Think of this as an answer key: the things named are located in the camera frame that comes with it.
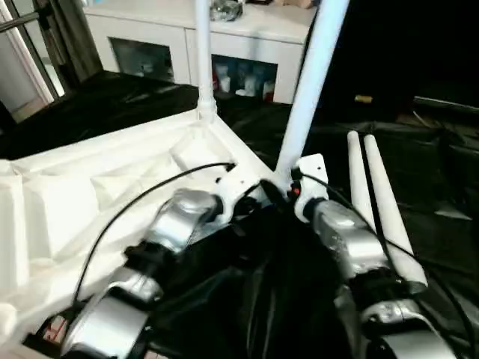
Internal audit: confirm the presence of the white plastic table leg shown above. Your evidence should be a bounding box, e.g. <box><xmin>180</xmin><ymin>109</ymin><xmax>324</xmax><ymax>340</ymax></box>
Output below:
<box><xmin>273</xmin><ymin>0</ymin><xmax>351</xmax><ymax>192</ymax></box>
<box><xmin>195</xmin><ymin>0</ymin><xmax>219</xmax><ymax>125</ymax></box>
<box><xmin>363</xmin><ymin>135</ymin><xmax>429</xmax><ymax>294</ymax></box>
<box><xmin>346</xmin><ymin>131</ymin><xmax>379</xmax><ymax>234</ymax></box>

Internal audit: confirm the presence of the white plastic table top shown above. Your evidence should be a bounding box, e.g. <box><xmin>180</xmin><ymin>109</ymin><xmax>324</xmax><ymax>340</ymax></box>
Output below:
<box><xmin>0</xmin><ymin>112</ymin><xmax>275</xmax><ymax>345</ymax></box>

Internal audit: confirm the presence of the black mat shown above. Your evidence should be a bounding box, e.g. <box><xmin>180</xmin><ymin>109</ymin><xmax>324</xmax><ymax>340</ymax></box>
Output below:
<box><xmin>0</xmin><ymin>71</ymin><xmax>479</xmax><ymax>359</ymax></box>

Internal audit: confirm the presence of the dark grey bar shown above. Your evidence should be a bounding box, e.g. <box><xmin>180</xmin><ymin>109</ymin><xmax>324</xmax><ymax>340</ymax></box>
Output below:
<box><xmin>415</xmin><ymin>95</ymin><xmax>479</xmax><ymax>114</ymax></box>

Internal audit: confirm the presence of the white glass-door cabinet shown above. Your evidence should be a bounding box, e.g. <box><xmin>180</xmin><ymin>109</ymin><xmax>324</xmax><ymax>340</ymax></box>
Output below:
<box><xmin>82</xmin><ymin>0</ymin><xmax>319</xmax><ymax>104</ymax></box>

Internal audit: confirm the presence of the shiny silver ornament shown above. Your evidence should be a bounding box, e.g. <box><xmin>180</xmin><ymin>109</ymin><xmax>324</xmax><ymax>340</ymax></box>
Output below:
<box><xmin>210</xmin><ymin>0</ymin><xmax>244</xmax><ymax>22</ymax></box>

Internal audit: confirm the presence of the grey metal rack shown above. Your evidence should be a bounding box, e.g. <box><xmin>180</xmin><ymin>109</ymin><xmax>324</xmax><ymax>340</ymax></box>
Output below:
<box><xmin>0</xmin><ymin>0</ymin><xmax>102</xmax><ymax>113</ymax></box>

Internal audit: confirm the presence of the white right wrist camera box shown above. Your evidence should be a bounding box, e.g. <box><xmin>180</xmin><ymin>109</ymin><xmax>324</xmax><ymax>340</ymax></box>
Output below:
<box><xmin>293</xmin><ymin>153</ymin><xmax>330</xmax><ymax>224</ymax></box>

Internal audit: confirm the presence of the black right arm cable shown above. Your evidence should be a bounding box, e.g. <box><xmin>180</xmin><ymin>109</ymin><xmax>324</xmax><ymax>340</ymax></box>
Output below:
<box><xmin>299</xmin><ymin>174</ymin><xmax>479</xmax><ymax>345</ymax></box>

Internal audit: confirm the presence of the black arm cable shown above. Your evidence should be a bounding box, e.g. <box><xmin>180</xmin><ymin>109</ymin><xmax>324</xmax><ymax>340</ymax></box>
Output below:
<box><xmin>299</xmin><ymin>174</ymin><xmax>479</xmax><ymax>345</ymax></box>
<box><xmin>71</xmin><ymin>162</ymin><xmax>237</xmax><ymax>307</ymax></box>

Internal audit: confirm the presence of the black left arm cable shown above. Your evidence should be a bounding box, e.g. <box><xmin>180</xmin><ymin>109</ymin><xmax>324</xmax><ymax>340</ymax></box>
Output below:
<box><xmin>71</xmin><ymin>162</ymin><xmax>237</xmax><ymax>307</ymax></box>

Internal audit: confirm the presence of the red floor cord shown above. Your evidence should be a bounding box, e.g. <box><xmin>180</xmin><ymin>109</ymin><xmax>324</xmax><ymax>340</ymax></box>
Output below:
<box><xmin>41</xmin><ymin>314</ymin><xmax>72</xmax><ymax>343</ymax></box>

